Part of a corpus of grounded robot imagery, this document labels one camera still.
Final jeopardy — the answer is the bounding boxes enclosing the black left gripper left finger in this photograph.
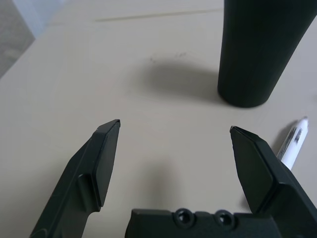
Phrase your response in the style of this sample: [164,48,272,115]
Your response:
[29,119,122,238]

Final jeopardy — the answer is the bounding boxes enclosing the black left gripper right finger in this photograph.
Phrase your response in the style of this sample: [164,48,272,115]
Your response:
[229,125,317,238]

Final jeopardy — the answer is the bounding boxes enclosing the white pen with black tip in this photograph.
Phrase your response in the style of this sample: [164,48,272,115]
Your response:
[275,116,309,171]

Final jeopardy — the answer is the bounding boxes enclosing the black plastic cup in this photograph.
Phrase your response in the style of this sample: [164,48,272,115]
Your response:
[217,0,317,109]

